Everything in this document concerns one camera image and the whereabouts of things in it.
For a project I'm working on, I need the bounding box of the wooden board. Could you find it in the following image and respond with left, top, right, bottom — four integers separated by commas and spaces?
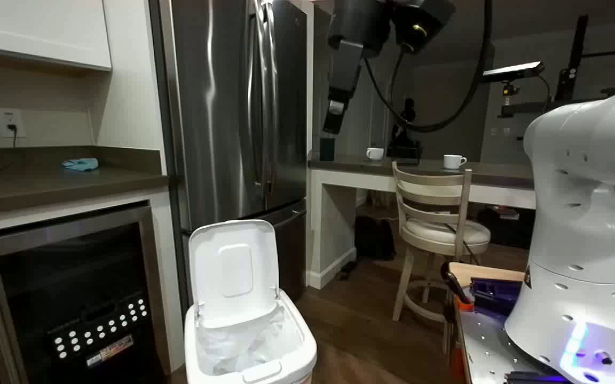
446, 261, 528, 287

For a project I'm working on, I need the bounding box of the black bag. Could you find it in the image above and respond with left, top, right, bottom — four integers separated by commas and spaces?
352, 210, 396, 263

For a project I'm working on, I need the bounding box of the white plastic trash can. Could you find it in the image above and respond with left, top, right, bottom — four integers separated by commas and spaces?
182, 287, 320, 384

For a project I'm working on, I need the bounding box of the stainless steel refrigerator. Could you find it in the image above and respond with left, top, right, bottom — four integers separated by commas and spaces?
147, 0, 309, 309

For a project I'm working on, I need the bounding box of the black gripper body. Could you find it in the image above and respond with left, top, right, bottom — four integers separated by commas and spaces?
327, 39, 368, 103

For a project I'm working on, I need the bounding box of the white mug with handle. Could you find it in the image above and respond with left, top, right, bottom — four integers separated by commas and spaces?
439, 151, 470, 173

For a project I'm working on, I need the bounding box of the clear trash bag liner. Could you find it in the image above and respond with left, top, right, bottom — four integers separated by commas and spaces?
195, 305, 308, 378

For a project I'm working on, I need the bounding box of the purple box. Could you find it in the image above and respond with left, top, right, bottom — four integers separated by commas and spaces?
467, 274, 526, 315

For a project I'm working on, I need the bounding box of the white upper cabinet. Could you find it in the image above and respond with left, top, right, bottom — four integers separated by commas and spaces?
0, 0, 115, 72

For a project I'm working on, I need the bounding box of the wooden bar stool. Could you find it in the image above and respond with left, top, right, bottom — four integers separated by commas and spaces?
389, 159, 493, 354

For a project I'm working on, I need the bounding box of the white plastic bag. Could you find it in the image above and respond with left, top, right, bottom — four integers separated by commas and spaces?
186, 218, 281, 330

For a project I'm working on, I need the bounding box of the bar camera on stand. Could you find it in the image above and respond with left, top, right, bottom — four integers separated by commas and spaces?
480, 58, 547, 97

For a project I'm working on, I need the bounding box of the black glass-door wine cooler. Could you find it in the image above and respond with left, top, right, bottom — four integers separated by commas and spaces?
0, 200, 172, 384

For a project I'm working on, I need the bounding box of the blue cloth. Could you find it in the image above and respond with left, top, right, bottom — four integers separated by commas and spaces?
59, 155, 102, 174

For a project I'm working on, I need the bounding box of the black desk appliance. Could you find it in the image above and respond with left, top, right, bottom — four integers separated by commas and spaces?
384, 95, 425, 159

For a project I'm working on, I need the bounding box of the white desk counter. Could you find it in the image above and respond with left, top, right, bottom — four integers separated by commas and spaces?
303, 155, 538, 292

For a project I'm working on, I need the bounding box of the black tripod stand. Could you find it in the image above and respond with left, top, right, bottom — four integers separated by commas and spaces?
552, 12, 615, 108

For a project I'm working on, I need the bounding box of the metal robot cart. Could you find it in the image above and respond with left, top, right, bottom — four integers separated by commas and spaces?
451, 283, 615, 384

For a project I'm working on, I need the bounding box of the white wall outlet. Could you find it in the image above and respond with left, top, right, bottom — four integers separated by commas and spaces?
0, 106, 25, 139

